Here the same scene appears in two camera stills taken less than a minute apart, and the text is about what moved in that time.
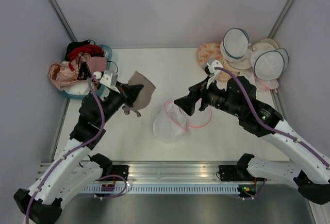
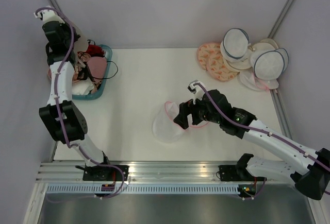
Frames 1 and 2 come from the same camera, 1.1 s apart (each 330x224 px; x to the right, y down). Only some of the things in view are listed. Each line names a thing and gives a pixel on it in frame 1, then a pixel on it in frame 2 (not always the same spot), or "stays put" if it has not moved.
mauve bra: (145, 96) to (81, 44)
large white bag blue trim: (270, 64) stays put
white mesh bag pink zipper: (174, 124) stays put
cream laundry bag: (266, 44) stays put
